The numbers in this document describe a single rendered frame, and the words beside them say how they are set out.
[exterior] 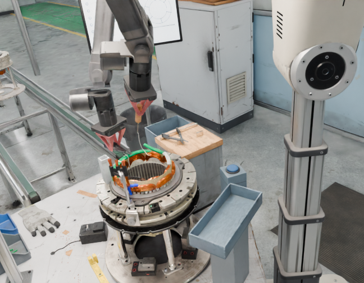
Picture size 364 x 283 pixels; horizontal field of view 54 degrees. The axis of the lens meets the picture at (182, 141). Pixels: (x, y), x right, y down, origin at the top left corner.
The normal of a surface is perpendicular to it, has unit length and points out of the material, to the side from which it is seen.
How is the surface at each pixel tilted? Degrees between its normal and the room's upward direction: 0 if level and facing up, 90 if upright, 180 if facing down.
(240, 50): 90
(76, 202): 0
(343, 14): 109
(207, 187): 90
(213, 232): 0
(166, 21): 83
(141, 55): 124
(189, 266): 0
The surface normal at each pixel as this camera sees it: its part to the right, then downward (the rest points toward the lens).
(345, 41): 0.05, 0.75
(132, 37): 0.02, 0.90
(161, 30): 0.17, 0.37
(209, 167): 0.54, 0.36
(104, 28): 0.04, 0.16
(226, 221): -0.11, -0.86
